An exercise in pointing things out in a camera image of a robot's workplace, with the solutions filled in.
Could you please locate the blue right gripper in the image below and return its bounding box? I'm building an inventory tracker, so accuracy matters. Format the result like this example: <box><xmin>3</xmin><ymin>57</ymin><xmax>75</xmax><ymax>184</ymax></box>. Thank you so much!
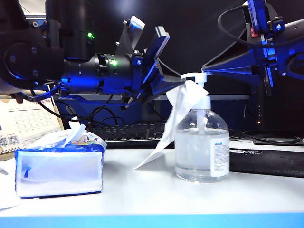
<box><xmin>201</xmin><ymin>0</ymin><xmax>289</xmax><ymax>97</ymax></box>

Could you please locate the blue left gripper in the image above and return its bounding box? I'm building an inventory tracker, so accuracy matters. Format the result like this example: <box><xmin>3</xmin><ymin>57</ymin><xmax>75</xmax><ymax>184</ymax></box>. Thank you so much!
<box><xmin>123</xmin><ymin>26</ymin><xmax>188</xmax><ymax>105</ymax></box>

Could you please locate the white tissue sheet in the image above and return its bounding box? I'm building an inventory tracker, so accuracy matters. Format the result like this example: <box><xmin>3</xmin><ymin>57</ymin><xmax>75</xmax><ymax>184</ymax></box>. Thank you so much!
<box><xmin>134</xmin><ymin>79</ymin><xmax>209</xmax><ymax>171</ymax></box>

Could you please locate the clear pump alcohol bottle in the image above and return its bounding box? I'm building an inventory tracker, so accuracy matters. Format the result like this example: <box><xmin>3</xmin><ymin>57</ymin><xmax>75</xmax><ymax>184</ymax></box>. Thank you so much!
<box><xmin>174</xmin><ymin>72</ymin><xmax>230</xmax><ymax>183</ymax></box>

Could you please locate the blue white tissue pack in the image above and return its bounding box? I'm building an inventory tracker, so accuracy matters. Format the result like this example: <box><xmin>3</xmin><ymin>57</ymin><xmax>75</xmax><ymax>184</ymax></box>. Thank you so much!
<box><xmin>14</xmin><ymin>129</ymin><xmax>107</xmax><ymax>199</ymax></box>

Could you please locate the white tissue in pack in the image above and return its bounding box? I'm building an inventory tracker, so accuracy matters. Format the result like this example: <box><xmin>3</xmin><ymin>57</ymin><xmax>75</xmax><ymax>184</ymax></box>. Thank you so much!
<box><xmin>62</xmin><ymin>116</ymin><xmax>86</xmax><ymax>149</ymax></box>

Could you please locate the black AOC monitor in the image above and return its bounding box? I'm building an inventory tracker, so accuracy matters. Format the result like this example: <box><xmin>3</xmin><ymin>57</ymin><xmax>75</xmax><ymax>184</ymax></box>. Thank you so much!
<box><xmin>47</xmin><ymin>0</ymin><xmax>250</xmax><ymax>123</ymax></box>

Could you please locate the black HSD monitor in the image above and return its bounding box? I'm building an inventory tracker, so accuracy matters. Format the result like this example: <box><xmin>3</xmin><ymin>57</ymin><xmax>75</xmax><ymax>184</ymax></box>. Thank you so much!
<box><xmin>253</xmin><ymin>0</ymin><xmax>304</xmax><ymax>146</ymax></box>

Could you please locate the black keyboard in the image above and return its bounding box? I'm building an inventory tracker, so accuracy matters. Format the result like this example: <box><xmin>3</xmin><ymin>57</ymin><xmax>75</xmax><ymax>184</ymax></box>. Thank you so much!
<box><xmin>86</xmin><ymin>121</ymin><xmax>175</xmax><ymax>150</ymax></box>

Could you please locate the black mouse pad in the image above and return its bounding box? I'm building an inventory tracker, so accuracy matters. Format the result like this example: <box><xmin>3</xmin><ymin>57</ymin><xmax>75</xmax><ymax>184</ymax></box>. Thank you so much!
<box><xmin>229</xmin><ymin>148</ymin><xmax>304</xmax><ymax>179</ymax></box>

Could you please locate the beige desk calendar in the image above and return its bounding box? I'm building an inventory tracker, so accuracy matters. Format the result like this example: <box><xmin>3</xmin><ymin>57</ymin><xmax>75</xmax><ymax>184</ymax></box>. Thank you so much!
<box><xmin>0</xmin><ymin>95</ymin><xmax>65</xmax><ymax>155</ymax></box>

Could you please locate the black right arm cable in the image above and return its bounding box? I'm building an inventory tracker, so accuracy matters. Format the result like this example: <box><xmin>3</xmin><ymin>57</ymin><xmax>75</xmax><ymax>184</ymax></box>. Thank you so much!
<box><xmin>218</xmin><ymin>4</ymin><xmax>304</xmax><ymax>48</ymax></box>

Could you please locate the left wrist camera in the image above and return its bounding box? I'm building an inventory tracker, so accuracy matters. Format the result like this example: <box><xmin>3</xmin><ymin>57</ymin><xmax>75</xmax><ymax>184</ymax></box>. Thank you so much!
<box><xmin>115</xmin><ymin>15</ymin><xmax>146</xmax><ymax>57</ymax></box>

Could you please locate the black looped cable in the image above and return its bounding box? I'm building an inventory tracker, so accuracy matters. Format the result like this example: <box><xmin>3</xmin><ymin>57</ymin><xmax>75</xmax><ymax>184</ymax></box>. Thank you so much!
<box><xmin>88</xmin><ymin>106</ymin><xmax>126</xmax><ymax>126</ymax></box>

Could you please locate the black monitor cable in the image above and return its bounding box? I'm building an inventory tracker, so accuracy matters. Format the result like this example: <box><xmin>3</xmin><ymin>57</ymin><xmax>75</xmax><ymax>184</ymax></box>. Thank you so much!
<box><xmin>229</xmin><ymin>129</ymin><xmax>301</xmax><ymax>145</ymax></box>

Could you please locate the black cable with ferrite bead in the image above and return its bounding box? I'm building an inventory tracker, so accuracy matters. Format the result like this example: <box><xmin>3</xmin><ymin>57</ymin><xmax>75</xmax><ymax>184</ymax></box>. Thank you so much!
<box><xmin>56</xmin><ymin>101</ymin><xmax>91</xmax><ymax>123</ymax></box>

